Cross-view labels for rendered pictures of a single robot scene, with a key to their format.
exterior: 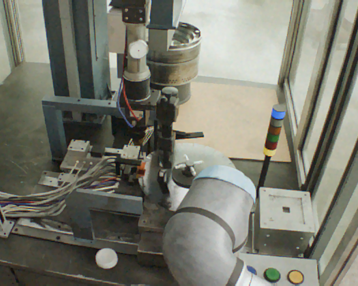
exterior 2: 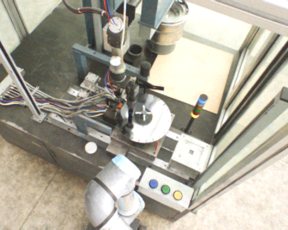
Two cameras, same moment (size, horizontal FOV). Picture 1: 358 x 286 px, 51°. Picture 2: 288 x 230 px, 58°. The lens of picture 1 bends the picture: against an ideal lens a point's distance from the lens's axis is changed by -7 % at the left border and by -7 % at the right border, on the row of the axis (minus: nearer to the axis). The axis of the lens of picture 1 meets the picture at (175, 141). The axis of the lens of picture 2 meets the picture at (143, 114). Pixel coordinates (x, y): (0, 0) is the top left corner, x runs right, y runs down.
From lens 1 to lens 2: 0.51 m
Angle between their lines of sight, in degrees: 22
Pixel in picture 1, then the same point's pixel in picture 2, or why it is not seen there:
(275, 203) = (186, 145)
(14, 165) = (54, 75)
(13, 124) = (59, 44)
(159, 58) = not seen: hidden behind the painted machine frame
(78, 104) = (93, 56)
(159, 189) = (124, 122)
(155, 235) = (117, 142)
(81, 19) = not seen: outside the picture
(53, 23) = not seen: outside the picture
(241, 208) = (125, 184)
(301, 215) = (198, 159)
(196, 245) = (93, 202)
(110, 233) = (97, 133)
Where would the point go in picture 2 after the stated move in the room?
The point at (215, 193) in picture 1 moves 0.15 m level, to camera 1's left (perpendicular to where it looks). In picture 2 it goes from (113, 176) to (73, 162)
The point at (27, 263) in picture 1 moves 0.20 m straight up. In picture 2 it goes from (48, 141) to (39, 126)
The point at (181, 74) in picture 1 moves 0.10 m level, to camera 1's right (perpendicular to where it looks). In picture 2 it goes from (167, 39) to (181, 43)
